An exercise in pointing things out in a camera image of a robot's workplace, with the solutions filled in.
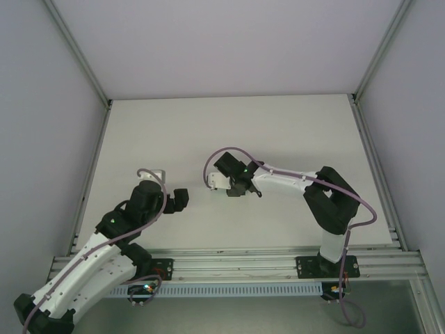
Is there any black mounting plate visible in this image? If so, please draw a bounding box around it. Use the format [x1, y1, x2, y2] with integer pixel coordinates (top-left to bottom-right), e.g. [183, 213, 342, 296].
[295, 255, 359, 279]
[149, 258, 175, 281]

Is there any aluminium side rail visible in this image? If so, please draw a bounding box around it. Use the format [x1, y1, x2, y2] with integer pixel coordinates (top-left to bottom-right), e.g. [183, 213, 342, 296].
[349, 93, 410, 253]
[69, 100, 113, 258]

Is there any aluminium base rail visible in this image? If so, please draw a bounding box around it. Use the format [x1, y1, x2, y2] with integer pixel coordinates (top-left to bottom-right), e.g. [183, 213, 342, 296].
[48, 245, 427, 280]

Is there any small circuit board with wires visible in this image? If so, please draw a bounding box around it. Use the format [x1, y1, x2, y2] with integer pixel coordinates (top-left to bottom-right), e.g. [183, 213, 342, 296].
[321, 271, 353, 304]
[128, 276, 163, 308]

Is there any slotted white cable duct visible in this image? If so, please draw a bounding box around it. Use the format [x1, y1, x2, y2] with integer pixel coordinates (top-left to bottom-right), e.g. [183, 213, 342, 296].
[104, 281, 324, 299]

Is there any aluminium frame post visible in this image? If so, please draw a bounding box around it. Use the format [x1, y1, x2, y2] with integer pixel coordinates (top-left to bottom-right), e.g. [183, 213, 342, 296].
[350, 0, 416, 104]
[43, 0, 114, 111]

